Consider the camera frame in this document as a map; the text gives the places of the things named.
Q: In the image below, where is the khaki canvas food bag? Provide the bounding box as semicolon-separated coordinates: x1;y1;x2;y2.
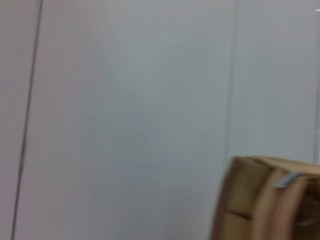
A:
208;155;320;240

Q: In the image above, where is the silver metal zipper pull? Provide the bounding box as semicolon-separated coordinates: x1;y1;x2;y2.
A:
273;171;302;190

